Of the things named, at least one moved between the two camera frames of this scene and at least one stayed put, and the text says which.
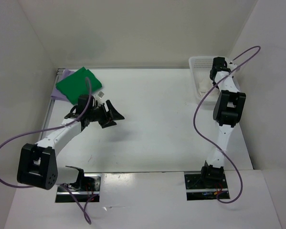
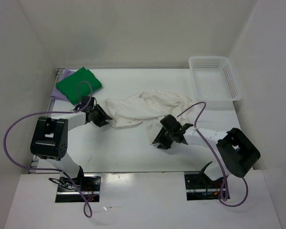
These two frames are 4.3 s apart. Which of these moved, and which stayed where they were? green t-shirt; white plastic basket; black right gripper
Moved: black right gripper
Stayed: white plastic basket; green t-shirt
